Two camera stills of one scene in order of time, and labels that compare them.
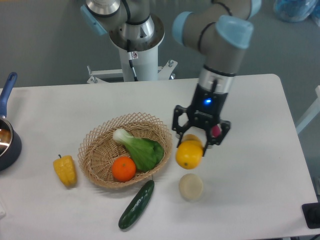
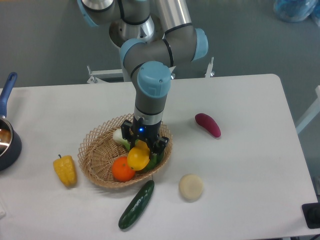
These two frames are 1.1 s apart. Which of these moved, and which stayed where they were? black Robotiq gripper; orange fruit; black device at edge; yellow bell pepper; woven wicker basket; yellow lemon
Moved: yellow lemon; black Robotiq gripper
Stayed: yellow bell pepper; orange fruit; woven wicker basket; black device at edge
